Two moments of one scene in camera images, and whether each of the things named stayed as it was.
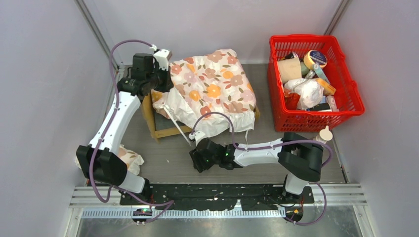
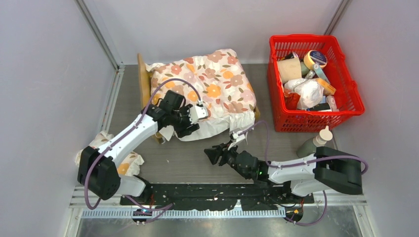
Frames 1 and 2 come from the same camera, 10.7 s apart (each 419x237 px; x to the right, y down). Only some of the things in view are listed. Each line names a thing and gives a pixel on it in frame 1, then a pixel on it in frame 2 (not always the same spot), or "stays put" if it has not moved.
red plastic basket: [350, 100] stays put
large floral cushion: [212, 94] stays put
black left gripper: [168, 83] → [189, 127]
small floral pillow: [132, 159] stays put
